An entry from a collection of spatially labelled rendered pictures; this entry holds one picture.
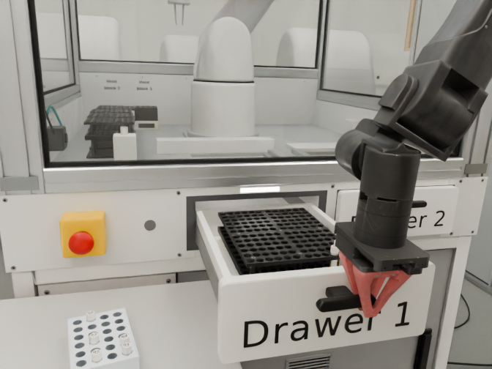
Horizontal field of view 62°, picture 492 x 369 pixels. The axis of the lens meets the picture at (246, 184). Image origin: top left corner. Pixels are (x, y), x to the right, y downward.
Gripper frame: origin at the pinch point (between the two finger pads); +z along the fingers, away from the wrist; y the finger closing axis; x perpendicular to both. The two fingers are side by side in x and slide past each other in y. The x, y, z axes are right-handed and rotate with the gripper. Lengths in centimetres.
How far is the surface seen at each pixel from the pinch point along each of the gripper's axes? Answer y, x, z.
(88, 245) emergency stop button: 29.0, 35.1, 3.3
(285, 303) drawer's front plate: 2.9, 9.6, 0.3
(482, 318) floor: 106, -138, 91
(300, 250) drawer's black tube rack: 16.0, 2.6, 0.0
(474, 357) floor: 81, -111, 91
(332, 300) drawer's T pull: -0.3, 5.1, -1.7
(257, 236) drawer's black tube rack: 22.3, 7.8, 0.2
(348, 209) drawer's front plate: 35.1, -15.4, 1.3
